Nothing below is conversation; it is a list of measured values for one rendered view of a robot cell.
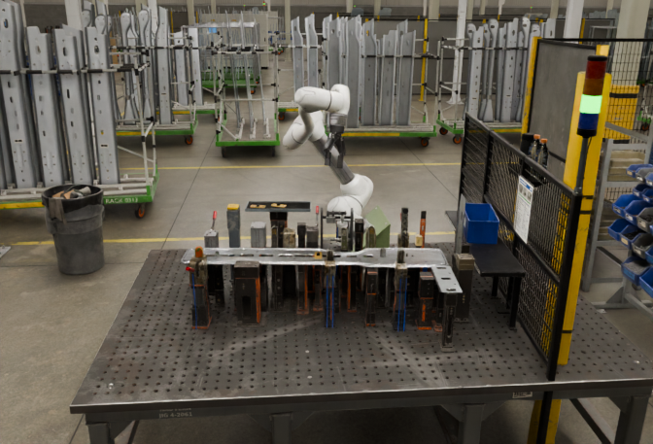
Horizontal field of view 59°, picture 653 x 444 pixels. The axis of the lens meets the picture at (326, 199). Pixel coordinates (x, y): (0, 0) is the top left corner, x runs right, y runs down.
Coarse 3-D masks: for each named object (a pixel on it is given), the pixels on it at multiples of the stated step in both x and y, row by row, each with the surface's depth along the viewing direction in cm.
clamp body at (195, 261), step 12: (192, 264) 281; (204, 264) 285; (192, 276) 283; (204, 276) 285; (192, 288) 286; (204, 288) 290; (192, 300) 289; (204, 300) 289; (192, 312) 290; (204, 312) 290; (192, 324) 292; (204, 324) 292
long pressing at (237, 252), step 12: (192, 252) 309; (204, 252) 309; (228, 252) 310; (240, 252) 310; (252, 252) 310; (264, 252) 310; (276, 252) 310; (288, 252) 310; (300, 252) 310; (312, 252) 310; (324, 252) 310; (360, 252) 310; (372, 252) 311; (396, 252) 311; (408, 252) 311; (420, 252) 311; (432, 252) 311; (264, 264) 297; (276, 264) 297; (288, 264) 297; (300, 264) 297; (312, 264) 297; (324, 264) 297; (336, 264) 297; (348, 264) 297; (360, 264) 297; (372, 264) 296; (384, 264) 296; (408, 264) 296; (420, 264) 296; (432, 264) 296; (444, 264) 296
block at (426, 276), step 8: (424, 272) 292; (424, 280) 285; (432, 280) 285; (424, 288) 286; (432, 288) 286; (424, 296) 287; (432, 296) 288; (424, 304) 290; (424, 312) 291; (416, 320) 299; (424, 320) 292; (424, 328) 293
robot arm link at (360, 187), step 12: (300, 120) 349; (312, 132) 352; (324, 132) 358; (324, 144) 360; (324, 156) 366; (336, 156) 367; (336, 168) 370; (348, 168) 374; (348, 180) 375; (360, 180) 377; (348, 192) 377; (360, 192) 377
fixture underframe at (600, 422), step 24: (192, 408) 246; (216, 408) 247; (240, 408) 248; (264, 408) 249; (288, 408) 250; (312, 408) 251; (336, 408) 252; (360, 408) 253; (456, 408) 260; (480, 408) 258; (576, 408) 317; (624, 408) 267; (96, 432) 245; (120, 432) 288; (288, 432) 253; (456, 432) 290; (600, 432) 294; (624, 432) 271
